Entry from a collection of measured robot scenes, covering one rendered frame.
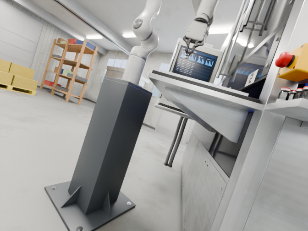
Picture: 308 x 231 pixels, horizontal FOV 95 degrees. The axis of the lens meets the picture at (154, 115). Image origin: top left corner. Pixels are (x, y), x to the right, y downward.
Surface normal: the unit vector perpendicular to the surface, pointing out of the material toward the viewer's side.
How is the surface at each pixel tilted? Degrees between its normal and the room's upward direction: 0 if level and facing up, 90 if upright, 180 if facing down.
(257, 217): 90
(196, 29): 89
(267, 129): 90
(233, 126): 90
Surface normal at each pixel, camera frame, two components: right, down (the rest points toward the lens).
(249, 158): -0.19, -0.02
